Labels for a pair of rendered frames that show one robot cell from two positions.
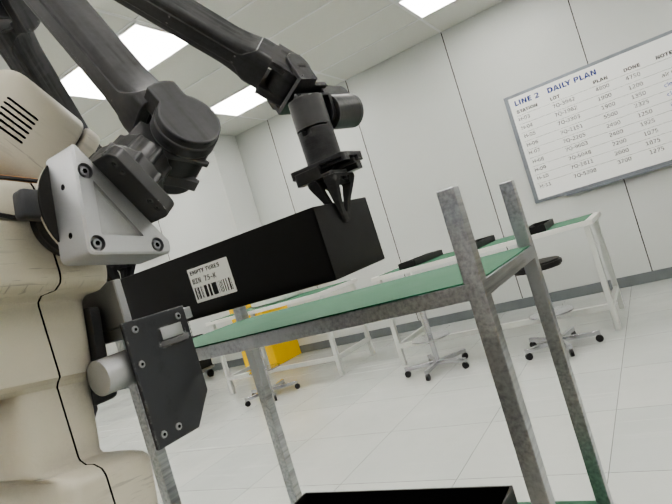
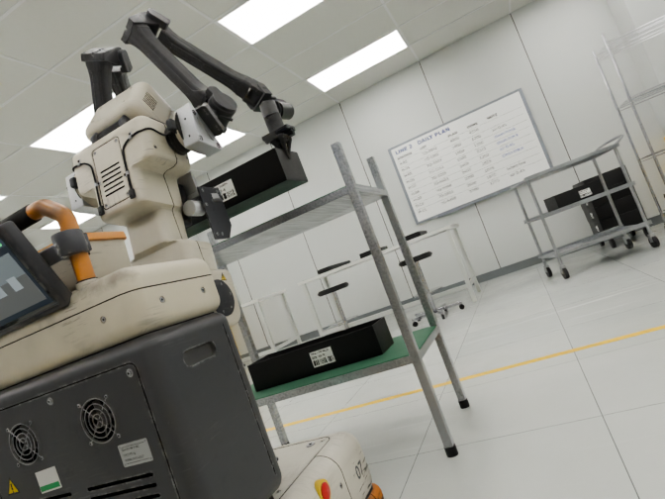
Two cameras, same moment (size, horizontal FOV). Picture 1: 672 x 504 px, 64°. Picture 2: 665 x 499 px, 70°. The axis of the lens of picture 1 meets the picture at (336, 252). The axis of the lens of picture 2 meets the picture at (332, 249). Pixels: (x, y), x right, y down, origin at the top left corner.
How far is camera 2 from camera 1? 0.82 m
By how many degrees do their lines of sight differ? 10
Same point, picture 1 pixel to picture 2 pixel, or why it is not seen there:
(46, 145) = (160, 113)
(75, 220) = (191, 130)
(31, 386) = (164, 205)
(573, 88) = (434, 141)
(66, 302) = (172, 177)
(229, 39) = (231, 74)
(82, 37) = (175, 68)
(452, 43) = (347, 110)
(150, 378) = (210, 211)
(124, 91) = (196, 90)
